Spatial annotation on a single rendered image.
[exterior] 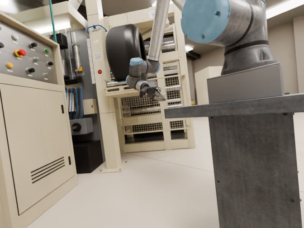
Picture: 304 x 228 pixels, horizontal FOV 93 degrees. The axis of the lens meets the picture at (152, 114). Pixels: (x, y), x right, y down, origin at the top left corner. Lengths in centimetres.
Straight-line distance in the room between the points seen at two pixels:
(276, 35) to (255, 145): 884
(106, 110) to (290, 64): 839
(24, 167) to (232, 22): 125
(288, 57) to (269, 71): 849
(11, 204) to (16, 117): 48
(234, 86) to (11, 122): 115
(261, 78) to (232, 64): 12
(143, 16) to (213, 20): 158
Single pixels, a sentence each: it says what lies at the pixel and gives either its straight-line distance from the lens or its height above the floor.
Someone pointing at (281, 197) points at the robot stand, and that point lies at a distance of 67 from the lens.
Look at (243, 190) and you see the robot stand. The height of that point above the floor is 27.
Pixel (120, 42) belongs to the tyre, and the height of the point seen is 122.
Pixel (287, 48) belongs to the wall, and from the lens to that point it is 916.
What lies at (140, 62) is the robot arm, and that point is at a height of 94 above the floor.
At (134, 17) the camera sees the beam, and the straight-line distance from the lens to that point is 207.
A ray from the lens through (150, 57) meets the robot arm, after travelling 112.
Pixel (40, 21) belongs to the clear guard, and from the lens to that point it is 161.
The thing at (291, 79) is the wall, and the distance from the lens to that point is 897.
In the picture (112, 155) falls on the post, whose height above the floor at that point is 15.
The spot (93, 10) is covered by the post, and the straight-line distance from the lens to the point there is 195.
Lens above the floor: 61
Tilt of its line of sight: 2 degrees down
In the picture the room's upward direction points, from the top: 7 degrees counter-clockwise
